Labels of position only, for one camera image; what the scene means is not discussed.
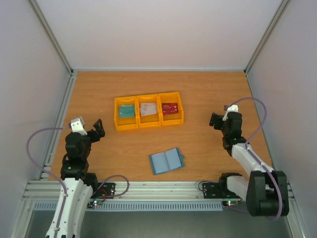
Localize blue leather card holder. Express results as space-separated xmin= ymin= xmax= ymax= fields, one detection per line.
xmin=149 ymin=147 xmax=185 ymax=176

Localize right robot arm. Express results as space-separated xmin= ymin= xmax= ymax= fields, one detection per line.
xmin=209 ymin=111 xmax=289 ymax=220

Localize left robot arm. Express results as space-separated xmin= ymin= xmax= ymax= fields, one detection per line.
xmin=45 ymin=117 xmax=105 ymax=238

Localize teal card in bin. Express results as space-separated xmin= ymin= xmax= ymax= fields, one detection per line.
xmin=118 ymin=105 xmax=135 ymax=118

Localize red card in bin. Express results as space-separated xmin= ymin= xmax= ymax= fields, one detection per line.
xmin=161 ymin=103 xmax=179 ymax=116

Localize white card in bin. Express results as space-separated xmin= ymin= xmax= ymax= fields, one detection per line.
xmin=140 ymin=103 xmax=157 ymax=117

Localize yellow bin left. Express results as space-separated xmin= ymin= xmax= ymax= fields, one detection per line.
xmin=114 ymin=96 xmax=139 ymax=131

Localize yellow bin middle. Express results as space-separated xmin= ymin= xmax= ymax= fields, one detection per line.
xmin=136 ymin=94 xmax=161 ymax=128

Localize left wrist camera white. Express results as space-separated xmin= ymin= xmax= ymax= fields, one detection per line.
xmin=70 ymin=117 xmax=87 ymax=136

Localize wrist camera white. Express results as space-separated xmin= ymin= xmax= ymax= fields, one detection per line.
xmin=70 ymin=117 xmax=87 ymax=136
xmin=222 ymin=105 xmax=239 ymax=121

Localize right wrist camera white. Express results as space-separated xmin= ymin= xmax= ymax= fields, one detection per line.
xmin=222 ymin=105 xmax=239 ymax=121

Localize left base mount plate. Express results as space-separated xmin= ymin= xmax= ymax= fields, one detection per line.
xmin=91 ymin=182 xmax=116 ymax=199

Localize base mount plate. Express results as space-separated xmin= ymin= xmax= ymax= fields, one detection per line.
xmin=91 ymin=182 xmax=116 ymax=199
xmin=198 ymin=181 xmax=241 ymax=200

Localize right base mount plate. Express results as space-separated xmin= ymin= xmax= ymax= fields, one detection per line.
xmin=198 ymin=181 xmax=241 ymax=200

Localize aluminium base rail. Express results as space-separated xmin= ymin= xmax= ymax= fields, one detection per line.
xmin=24 ymin=180 xmax=295 ymax=202

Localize slotted cable duct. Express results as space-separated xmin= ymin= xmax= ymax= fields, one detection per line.
xmin=33 ymin=201 xmax=223 ymax=212

